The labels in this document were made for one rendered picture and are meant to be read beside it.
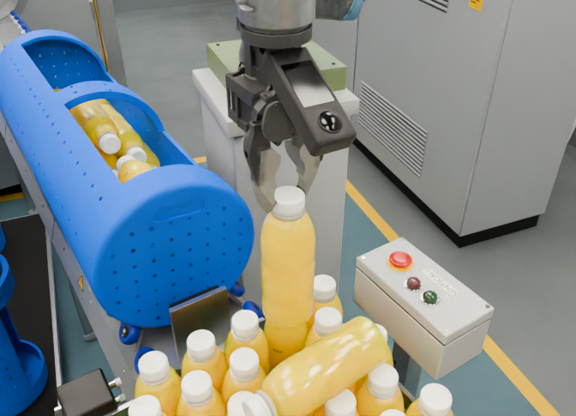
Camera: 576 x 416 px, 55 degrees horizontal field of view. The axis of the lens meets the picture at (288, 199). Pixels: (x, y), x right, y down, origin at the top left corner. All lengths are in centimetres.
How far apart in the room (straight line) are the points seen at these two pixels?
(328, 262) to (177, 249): 74
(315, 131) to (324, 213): 95
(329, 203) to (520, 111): 125
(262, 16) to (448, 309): 51
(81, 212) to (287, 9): 54
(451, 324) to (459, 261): 186
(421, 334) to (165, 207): 43
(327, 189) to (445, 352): 68
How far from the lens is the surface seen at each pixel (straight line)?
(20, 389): 198
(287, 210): 63
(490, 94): 235
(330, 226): 150
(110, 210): 88
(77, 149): 104
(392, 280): 88
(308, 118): 52
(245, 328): 82
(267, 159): 60
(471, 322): 85
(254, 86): 59
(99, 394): 90
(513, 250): 284
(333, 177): 141
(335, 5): 125
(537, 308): 258
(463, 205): 259
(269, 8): 53
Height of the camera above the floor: 170
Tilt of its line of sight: 35 degrees down
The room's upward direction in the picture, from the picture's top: straight up
